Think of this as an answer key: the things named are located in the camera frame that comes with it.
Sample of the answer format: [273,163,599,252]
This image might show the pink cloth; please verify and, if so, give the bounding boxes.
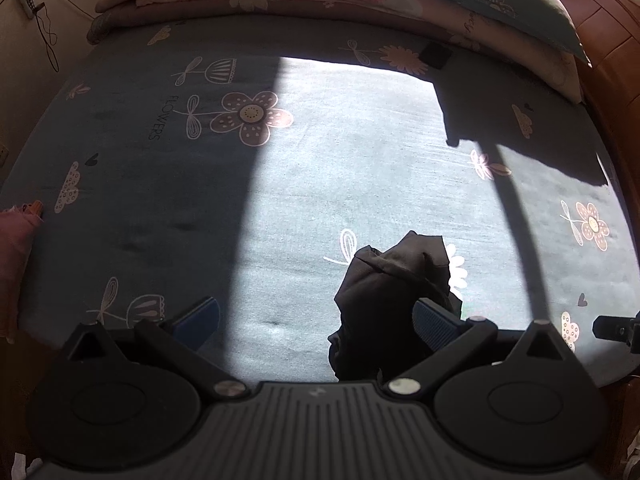
[0,200,43,344]

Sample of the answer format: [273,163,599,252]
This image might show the black cable on wall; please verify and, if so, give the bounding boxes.
[12,0,91,73]

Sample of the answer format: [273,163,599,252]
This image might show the blue floral bed sheet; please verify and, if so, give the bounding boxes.
[1,15,639,385]

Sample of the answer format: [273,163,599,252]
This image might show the white power strip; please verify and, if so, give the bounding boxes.
[18,0,36,20]

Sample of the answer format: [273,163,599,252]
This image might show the black track pants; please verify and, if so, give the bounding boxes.
[329,231,460,382]

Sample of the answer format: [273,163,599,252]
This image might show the beige floral pillow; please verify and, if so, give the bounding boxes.
[418,0,582,104]

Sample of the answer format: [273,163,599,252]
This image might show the wooden headboard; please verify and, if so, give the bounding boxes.
[561,0,640,234]

